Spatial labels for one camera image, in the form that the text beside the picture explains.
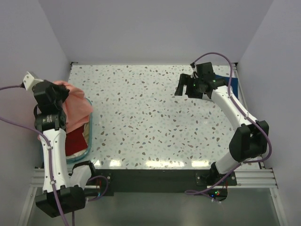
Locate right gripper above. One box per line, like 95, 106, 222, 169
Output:
174, 74, 203, 99

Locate salmon pink t-shirt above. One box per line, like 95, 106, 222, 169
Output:
54, 81, 93, 134

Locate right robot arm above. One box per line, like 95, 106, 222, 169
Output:
174, 62, 269, 185

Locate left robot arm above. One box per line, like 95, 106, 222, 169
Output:
32, 80, 97, 218

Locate folded blue printed t-shirt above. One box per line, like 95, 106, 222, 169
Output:
216, 75, 239, 99

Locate red t-shirt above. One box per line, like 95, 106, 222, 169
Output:
65, 126, 88, 156

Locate clear teal plastic bin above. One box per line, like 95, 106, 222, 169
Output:
40, 97, 94, 165

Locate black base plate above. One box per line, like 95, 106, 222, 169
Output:
84, 169, 237, 200

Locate aluminium frame rail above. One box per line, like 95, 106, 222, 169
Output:
30, 169, 278, 188

